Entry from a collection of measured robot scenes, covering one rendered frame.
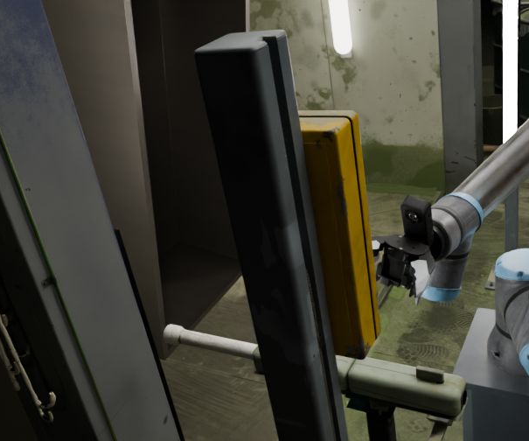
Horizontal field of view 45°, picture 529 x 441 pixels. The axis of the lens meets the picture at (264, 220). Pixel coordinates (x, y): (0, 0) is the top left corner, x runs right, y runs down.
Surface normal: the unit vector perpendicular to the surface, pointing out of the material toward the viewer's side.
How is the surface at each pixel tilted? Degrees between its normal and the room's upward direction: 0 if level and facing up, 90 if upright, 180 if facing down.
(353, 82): 90
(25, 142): 90
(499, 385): 0
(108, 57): 91
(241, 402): 0
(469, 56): 90
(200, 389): 0
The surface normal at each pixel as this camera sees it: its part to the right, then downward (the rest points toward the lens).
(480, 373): -0.17, -0.88
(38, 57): 0.86, 0.08
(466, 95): -0.47, 0.47
